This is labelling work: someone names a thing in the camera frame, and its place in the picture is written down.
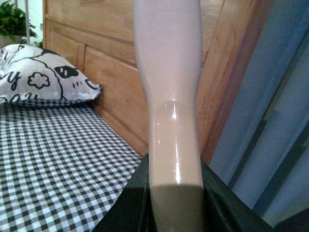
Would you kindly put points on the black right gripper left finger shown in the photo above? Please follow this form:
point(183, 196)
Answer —
point(132, 211)

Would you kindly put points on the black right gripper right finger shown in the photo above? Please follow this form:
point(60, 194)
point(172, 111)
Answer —
point(224, 211)

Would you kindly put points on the beige hand brush black bristles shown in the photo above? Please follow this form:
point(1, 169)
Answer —
point(168, 48)

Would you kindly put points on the grey-green curtain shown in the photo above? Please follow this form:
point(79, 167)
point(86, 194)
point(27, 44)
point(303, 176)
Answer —
point(263, 152)

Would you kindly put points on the black white checkered bedsheet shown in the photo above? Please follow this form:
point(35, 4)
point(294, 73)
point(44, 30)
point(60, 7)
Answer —
point(61, 168)

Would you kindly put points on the cartoon print pillow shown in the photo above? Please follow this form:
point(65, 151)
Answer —
point(40, 77)

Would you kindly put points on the wooden headboard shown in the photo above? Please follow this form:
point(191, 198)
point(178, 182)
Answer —
point(96, 36)

